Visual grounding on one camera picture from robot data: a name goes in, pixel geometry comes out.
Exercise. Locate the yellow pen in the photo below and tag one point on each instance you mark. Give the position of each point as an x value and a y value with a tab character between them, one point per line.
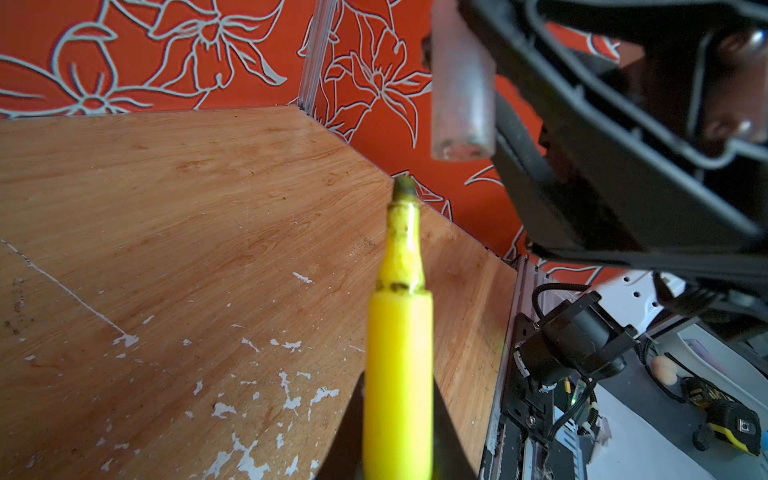
398	393

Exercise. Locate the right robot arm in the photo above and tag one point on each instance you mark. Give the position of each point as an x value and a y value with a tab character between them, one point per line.
636	300

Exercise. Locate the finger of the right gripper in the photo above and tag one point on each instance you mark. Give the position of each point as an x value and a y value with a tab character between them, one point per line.
653	152

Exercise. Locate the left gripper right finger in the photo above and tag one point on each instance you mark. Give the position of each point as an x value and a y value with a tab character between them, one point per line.
449	459

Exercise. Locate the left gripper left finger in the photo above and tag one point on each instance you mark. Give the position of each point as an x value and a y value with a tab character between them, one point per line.
344	458

